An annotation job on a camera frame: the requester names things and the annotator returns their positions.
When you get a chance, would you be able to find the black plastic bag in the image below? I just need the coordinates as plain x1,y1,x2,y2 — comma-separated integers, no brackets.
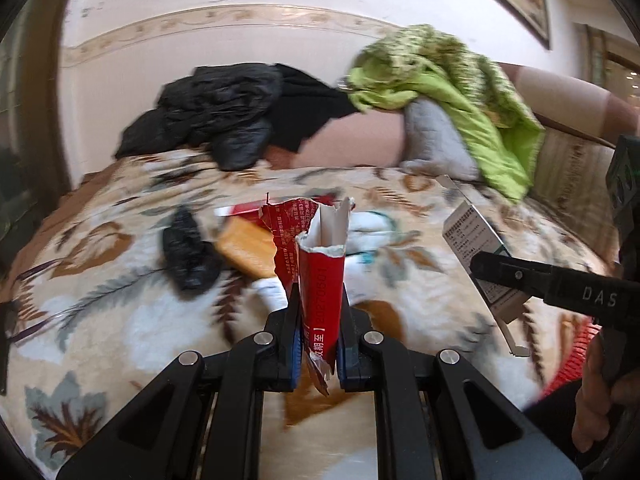
162,205,224,295

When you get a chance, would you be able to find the orange box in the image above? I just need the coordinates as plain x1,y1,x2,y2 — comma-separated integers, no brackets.
215,217,277,280

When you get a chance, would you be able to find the white sock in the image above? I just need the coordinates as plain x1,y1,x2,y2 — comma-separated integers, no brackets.
246,211,397,314

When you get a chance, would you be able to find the red cigarette box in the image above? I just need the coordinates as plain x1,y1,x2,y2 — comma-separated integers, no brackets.
214,194,336,218

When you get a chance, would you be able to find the torn red snack box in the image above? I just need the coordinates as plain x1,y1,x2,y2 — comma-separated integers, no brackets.
259,197,354,396

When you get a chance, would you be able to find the red plastic trash basket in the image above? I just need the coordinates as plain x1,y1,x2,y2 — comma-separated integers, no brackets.
540,314,601,399

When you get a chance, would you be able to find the person's right hand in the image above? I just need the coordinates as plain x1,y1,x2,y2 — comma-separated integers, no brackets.
572,336,639,453

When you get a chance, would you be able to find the striped brown headboard cushion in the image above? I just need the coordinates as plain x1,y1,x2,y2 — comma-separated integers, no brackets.
501,63,639,263

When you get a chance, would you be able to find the leaf-patterned beige blanket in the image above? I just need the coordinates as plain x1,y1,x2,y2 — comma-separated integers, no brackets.
1,150,613,479

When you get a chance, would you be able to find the black phone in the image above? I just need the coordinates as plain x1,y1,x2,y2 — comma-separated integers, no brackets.
0,300,20,396

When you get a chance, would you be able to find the grey quilted pillow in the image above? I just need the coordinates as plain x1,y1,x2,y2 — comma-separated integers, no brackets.
400,98,482,182

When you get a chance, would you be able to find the green patterned quilt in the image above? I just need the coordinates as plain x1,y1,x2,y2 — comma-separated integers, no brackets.
345,25,544,203

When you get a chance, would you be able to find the black puffer jacket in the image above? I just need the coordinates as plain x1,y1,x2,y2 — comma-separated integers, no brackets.
114,63,283,171

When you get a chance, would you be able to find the black cloth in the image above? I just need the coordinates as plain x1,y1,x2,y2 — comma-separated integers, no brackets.
267,64,358,153

